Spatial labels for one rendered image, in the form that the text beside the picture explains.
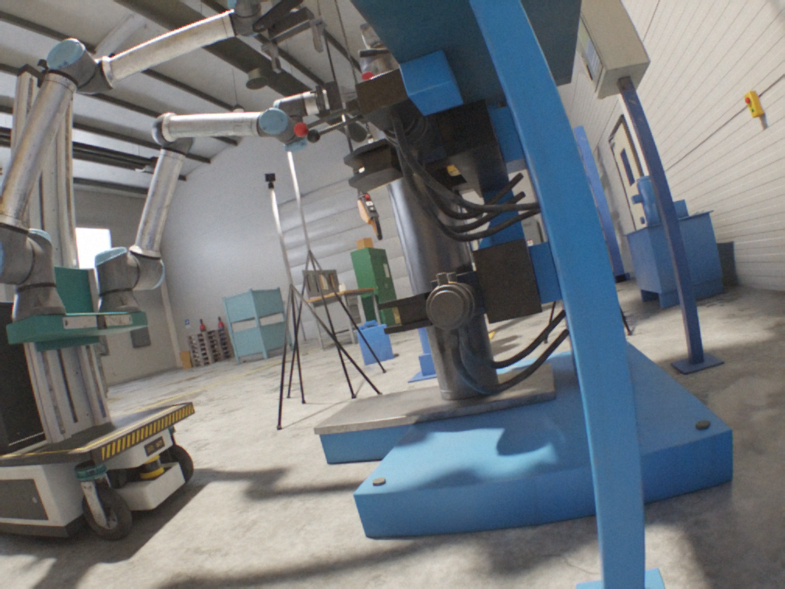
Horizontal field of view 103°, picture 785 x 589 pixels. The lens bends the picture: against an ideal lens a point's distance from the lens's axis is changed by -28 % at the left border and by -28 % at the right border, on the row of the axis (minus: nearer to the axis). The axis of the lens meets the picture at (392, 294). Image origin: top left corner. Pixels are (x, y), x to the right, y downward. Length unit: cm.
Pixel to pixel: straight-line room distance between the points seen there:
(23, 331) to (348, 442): 114
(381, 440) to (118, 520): 91
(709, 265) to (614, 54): 216
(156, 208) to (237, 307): 761
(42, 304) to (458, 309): 118
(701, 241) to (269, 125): 305
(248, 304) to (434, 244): 799
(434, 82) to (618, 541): 87
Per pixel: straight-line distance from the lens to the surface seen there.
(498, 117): 150
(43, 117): 140
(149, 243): 195
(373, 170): 130
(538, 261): 141
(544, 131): 52
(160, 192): 193
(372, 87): 100
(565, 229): 50
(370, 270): 879
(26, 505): 162
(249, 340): 936
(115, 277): 182
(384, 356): 423
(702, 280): 358
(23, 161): 138
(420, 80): 95
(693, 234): 356
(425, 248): 146
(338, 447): 161
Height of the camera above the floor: 52
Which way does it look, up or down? 1 degrees up
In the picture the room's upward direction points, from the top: 13 degrees counter-clockwise
